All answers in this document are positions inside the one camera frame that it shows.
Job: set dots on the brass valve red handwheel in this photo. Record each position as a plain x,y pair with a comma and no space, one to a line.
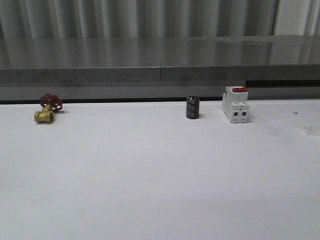
51,104

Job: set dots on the black cylindrical capacitor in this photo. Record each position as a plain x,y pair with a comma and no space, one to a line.
192,107

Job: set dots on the white half pipe clamp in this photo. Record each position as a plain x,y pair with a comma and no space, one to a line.
311,130

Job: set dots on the white circuit breaker red switch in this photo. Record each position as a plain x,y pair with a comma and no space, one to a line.
234,104

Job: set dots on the grey stone counter ledge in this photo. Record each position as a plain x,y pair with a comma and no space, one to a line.
80,69

